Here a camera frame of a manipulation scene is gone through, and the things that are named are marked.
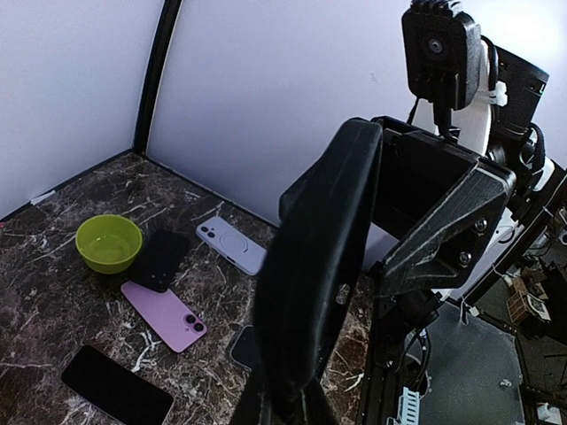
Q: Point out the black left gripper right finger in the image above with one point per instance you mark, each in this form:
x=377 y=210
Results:
x=316 y=408

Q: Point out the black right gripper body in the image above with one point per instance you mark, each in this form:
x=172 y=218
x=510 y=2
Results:
x=441 y=201

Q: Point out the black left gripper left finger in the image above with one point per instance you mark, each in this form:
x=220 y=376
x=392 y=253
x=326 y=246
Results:
x=254 y=406

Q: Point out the black phone purple edge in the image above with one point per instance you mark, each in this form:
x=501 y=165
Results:
x=115 y=390

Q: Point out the pink phone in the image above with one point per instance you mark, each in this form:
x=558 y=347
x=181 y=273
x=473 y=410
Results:
x=165 y=313

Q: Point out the lilac phone case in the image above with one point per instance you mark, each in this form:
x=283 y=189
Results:
x=232 y=245

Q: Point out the black phone case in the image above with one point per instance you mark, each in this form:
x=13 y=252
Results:
x=157 y=263

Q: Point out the green bowl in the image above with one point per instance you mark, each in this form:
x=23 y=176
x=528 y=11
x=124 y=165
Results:
x=108 y=243

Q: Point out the white slotted cable duct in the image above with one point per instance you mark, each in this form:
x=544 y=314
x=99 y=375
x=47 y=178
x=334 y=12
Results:
x=408 y=407

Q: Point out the black right frame post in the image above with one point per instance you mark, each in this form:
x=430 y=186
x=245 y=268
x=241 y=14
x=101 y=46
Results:
x=153 y=75

